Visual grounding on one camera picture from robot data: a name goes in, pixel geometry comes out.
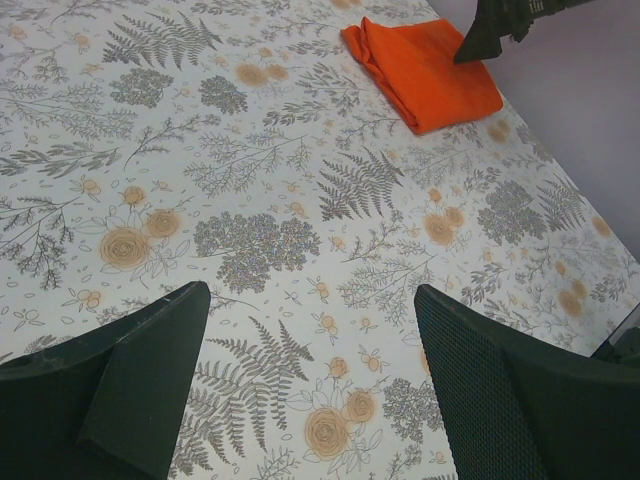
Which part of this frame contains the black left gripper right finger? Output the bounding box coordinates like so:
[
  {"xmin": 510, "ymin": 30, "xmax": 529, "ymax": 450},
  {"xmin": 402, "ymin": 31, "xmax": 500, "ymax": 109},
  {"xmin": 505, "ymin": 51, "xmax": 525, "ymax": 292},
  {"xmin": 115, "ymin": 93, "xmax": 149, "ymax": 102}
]
[{"xmin": 414, "ymin": 285, "xmax": 639, "ymax": 479}]

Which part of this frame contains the orange t shirt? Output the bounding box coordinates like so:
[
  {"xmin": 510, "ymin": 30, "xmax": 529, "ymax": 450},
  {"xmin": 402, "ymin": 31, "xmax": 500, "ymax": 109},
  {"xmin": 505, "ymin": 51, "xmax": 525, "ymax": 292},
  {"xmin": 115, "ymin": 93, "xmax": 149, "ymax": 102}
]
[{"xmin": 341, "ymin": 17, "xmax": 503, "ymax": 135}]

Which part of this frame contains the floral patterned table mat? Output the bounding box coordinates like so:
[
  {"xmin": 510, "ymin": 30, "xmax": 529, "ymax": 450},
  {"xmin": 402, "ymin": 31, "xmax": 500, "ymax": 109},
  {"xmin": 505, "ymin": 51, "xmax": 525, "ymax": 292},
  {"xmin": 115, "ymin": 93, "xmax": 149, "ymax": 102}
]
[{"xmin": 1, "ymin": 1, "xmax": 639, "ymax": 479}]

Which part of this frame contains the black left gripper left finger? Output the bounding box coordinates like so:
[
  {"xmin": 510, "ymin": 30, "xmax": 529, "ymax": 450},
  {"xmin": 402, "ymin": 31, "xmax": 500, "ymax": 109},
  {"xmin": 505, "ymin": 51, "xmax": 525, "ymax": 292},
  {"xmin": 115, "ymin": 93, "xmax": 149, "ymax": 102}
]
[{"xmin": 1, "ymin": 281, "xmax": 211, "ymax": 479}]

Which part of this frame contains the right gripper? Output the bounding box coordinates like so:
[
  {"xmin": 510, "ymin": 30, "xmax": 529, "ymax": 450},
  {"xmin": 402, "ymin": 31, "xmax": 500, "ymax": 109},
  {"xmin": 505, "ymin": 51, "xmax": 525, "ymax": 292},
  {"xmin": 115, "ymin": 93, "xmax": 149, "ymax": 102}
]
[{"xmin": 454, "ymin": 0, "xmax": 591, "ymax": 64}]

